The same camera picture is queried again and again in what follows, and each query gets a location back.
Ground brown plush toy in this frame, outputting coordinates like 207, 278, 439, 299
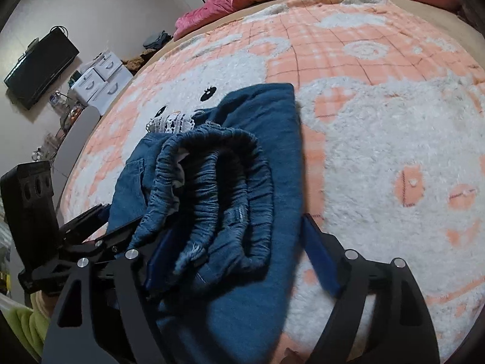
121, 56, 146, 74

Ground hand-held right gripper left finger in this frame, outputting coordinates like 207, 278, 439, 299
41, 231, 179, 364

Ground dark clothes pile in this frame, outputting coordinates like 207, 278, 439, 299
143, 30, 175, 50

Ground person's left forearm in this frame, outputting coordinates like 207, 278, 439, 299
0, 292, 57, 355

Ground tan bed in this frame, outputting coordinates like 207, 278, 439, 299
140, 0, 474, 72

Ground orange and white printed blanket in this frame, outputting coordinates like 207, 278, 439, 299
61, 0, 485, 364

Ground white rounded panel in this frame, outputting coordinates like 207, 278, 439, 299
52, 106, 101, 183

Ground cluttered side table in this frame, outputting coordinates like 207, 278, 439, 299
32, 91, 82, 160

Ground blue pants with white lace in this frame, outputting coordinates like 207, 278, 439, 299
108, 83, 309, 364

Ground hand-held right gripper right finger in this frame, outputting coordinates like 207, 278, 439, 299
301, 213, 441, 364

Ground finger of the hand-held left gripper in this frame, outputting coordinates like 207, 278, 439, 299
68, 216, 142, 264
58, 204, 111, 241

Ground black wall television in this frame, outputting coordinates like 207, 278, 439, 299
4, 28, 80, 110

